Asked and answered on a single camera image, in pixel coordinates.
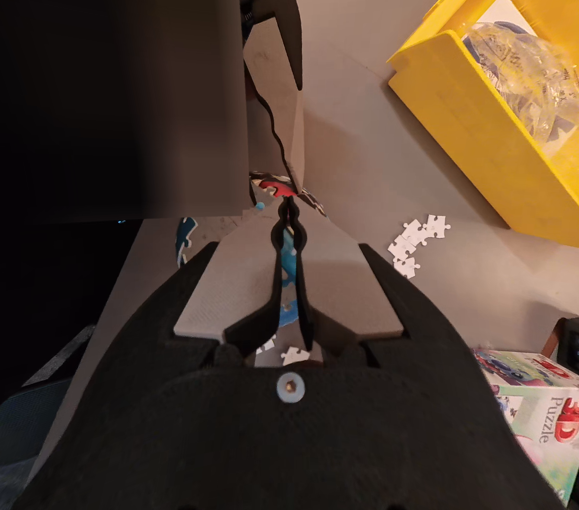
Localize dark office chair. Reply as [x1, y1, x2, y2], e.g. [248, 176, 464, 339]
[0, 324, 97, 481]

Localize black electronic device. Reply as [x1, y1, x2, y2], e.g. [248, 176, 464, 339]
[555, 317, 579, 361]

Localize clear plastic bag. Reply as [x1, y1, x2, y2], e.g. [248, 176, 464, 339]
[460, 22, 579, 145]

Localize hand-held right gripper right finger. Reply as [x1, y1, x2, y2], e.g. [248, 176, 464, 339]
[289, 198, 403, 352]

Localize joined white puzzle pieces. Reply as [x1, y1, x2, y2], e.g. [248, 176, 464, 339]
[388, 214, 452, 280]

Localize yellow plastic bin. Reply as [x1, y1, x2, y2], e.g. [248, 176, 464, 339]
[387, 0, 579, 248]

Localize colourful puzzle box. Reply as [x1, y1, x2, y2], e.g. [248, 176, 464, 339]
[473, 349, 579, 507]

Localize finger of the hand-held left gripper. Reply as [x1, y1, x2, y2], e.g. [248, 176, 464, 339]
[242, 14, 306, 195]

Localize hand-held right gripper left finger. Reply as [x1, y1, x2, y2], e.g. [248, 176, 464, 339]
[174, 198, 290, 357]

